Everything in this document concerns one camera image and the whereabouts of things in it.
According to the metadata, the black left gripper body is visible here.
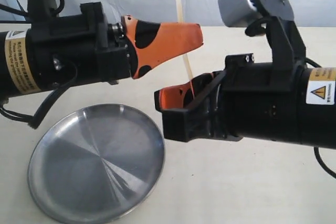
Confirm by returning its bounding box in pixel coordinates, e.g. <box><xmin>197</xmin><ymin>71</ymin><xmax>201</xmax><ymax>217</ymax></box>
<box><xmin>27</xmin><ymin>2</ymin><xmax>138</xmax><ymax>86</ymax></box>

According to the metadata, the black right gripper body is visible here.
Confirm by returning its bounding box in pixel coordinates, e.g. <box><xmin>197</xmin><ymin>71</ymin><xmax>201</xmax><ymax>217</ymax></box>
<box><xmin>209</xmin><ymin>54</ymin><xmax>307</xmax><ymax>145</ymax></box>

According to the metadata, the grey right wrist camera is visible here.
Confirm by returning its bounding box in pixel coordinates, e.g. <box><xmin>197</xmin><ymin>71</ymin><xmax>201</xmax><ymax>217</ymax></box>
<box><xmin>217</xmin><ymin>0</ymin><xmax>295</xmax><ymax>27</ymax></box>

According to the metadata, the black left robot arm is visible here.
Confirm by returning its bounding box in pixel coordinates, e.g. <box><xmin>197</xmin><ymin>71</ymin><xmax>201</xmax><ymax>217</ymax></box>
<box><xmin>1</xmin><ymin>2</ymin><xmax>203</xmax><ymax>98</ymax></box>

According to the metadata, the round stainless steel plate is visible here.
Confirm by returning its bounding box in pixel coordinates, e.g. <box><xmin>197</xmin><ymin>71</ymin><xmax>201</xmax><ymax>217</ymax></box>
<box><xmin>27</xmin><ymin>103</ymin><xmax>165</xmax><ymax>223</ymax></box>

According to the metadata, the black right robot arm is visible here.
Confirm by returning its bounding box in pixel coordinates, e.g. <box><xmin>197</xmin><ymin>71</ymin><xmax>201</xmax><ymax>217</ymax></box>
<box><xmin>154</xmin><ymin>54</ymin><xmax>335</xmax><ymax>149</ymax></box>

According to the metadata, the black left camera cable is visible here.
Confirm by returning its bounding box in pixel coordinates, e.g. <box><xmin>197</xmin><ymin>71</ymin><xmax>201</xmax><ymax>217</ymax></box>
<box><xmin>0</xmin><ymin>58</ymin><xmax>79</xmax><ymax>130</ymax></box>

